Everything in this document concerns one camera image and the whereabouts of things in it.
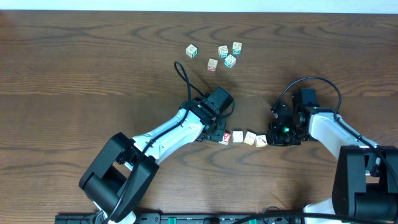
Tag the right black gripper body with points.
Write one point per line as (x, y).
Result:
(285, 134)

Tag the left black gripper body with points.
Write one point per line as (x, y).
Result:
(214, 134)

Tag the red letter A block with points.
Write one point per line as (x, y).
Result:
(226, 139)

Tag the wooden block brown drawing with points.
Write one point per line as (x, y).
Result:
(261, 141)

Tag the plain white wooden block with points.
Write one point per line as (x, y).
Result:
(238, 136)

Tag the yellow-sided wooden block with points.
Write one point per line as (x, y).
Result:
(249, 138)

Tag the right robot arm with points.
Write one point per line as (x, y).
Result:
(365, 185)

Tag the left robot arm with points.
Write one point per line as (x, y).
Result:
(119, 176)

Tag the wooden block red number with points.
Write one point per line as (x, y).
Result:
(212, 64)

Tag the wooden block teal front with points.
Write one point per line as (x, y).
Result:
(230, 61)

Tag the wooden block teal letter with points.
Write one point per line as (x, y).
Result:
(223, 51)

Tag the wooden block teal side far-left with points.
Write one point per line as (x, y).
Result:
(191, 51)

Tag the wooden block green number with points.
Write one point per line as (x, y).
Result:
(237, 48)

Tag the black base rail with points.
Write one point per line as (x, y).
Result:
(156, 218)

